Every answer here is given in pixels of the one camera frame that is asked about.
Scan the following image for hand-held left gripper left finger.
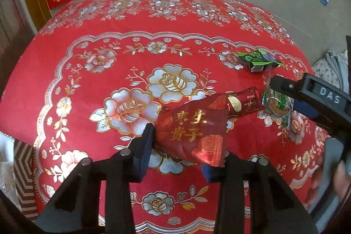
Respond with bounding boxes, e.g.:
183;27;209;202
36;123;156;234

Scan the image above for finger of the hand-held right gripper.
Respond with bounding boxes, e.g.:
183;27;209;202
270;74;306;101
293;99;329;130

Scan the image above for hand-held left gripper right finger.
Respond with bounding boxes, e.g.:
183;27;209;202
201;151;319;234

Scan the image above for green and white snack packet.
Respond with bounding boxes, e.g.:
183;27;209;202
261;80;296;128

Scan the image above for red gold-print snack packet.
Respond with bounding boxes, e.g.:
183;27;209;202
156;94;229;168

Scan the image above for brown striped gift box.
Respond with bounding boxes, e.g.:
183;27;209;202
13;139;38;221

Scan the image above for person's right hand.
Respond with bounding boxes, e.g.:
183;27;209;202
335;159;351;205

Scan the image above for floral seat cushion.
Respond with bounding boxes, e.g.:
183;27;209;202
312;50;349;90

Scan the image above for dark green snack packet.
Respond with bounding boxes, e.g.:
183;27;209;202
237;49;285;73

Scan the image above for dark red snack packet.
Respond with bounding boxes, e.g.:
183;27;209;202
226;86;261;117

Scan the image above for red floral tablecloth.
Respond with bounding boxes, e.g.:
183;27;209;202
31;0;333;234

